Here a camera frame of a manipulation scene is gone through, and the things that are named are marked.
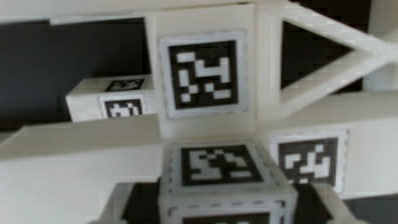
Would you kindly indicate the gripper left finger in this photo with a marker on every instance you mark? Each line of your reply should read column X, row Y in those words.
column 132, row 204

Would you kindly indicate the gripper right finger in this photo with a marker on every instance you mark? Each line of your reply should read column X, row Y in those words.
column 321, row 207

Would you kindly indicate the white tagged cube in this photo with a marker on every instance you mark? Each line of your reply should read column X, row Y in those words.
column 223, row 186

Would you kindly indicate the white chair back frame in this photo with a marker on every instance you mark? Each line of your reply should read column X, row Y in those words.
column 72, row 162

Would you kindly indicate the white chair leg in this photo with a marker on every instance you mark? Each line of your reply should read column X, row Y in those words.
column 113, row 97

